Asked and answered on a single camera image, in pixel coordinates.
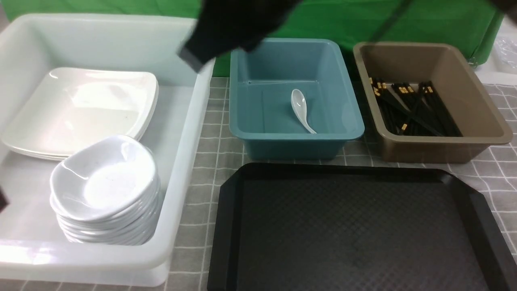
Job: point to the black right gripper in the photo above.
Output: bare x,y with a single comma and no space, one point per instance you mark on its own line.
225,25

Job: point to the white ceramic soup spoon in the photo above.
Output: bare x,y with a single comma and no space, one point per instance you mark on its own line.
300,109

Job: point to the large white square plate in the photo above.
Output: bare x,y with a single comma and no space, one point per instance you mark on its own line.
85,109

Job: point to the teal plastic bin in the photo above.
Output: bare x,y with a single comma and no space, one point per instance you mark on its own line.
260,111

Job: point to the stack of white bowls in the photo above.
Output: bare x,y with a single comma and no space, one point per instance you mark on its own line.
108,193

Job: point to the black plastic serving tray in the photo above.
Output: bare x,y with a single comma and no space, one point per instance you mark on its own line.
307,227

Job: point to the bundle of black chopsticks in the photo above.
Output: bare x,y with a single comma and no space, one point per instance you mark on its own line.
406,111

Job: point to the brown plastic bin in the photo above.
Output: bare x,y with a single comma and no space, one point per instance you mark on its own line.
478,119

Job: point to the large white plastic tub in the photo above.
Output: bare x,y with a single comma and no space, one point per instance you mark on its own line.
33,247

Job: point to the grey checked tablecloth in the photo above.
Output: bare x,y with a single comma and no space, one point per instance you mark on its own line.
493,173

